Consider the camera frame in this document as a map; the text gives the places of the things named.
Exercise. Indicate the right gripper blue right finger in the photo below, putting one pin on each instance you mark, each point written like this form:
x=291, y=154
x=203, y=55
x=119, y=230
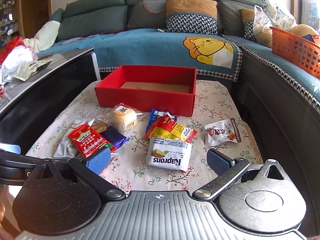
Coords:
x=219, y=162

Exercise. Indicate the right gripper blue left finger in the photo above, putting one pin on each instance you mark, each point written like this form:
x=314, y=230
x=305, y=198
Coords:
x=99, y=160

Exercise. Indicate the red green snack packet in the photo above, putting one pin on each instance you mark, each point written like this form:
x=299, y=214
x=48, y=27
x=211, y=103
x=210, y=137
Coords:
x=88, y=141

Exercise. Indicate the dark blue foil packet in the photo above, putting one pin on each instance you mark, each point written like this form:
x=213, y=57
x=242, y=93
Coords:
x=116, y=138

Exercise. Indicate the white red jujube snack pouch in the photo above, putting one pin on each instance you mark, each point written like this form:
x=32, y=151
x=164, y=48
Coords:
x=222, y=131

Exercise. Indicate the brown biscuit packet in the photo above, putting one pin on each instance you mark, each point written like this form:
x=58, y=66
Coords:
x=100, y=127

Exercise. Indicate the round pastry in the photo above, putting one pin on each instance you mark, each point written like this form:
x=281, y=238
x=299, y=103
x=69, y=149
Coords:
x=122, y=117

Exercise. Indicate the white Kaprons wafer packet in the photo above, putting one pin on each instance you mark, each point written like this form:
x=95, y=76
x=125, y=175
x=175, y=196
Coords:
x=169, y=154

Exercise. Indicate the red yellow snack packet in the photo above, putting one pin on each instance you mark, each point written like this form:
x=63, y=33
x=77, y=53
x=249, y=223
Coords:
x=167, y=128

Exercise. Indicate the blue white snack packet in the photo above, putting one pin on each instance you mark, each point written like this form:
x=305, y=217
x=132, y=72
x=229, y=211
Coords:
x=155, y=115

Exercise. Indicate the grey silver snack wrapper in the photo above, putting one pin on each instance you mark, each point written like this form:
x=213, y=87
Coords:
x=66, y=149

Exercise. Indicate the black glass coffee table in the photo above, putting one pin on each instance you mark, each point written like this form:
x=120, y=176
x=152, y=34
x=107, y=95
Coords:
x=29, y=107

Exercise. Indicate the red cardboard box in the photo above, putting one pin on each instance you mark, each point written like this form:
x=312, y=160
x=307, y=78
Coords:
x=144, y=88

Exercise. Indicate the opened foil wrapper on table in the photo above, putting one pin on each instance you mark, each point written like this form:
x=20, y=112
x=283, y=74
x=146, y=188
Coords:
x=27, y=69

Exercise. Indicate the blue lion sofa blanket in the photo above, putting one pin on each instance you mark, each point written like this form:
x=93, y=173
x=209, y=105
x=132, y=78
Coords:
x=211, y=55

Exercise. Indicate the white red plastic bag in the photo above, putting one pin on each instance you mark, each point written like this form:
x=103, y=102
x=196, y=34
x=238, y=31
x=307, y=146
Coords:
x=15, y=52

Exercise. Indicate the pale green cloth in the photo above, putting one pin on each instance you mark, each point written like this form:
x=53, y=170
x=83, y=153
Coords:
x=44, y=38

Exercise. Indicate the orange plastic basket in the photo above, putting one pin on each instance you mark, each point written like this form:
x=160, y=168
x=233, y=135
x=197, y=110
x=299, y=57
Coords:
x=299, y=51

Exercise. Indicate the orange houndstooth cushion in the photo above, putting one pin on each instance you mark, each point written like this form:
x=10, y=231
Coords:
x=248, y=20
x=191, y=16

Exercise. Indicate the white plastic shopping bag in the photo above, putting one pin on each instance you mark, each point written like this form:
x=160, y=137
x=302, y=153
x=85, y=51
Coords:
x=270, y=15

